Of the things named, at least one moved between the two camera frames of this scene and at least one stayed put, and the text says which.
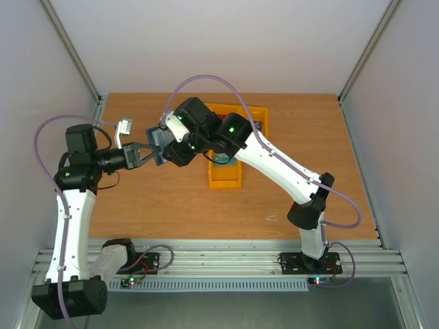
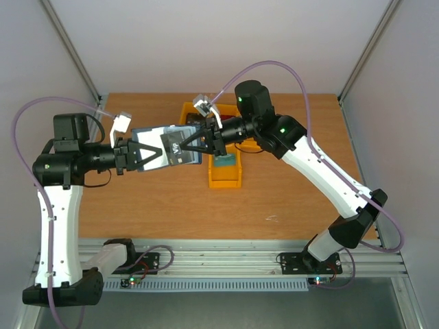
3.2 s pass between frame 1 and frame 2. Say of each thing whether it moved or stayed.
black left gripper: stayed
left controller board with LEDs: stayed
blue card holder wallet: moved
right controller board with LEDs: stayed
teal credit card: stayed
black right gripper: moved
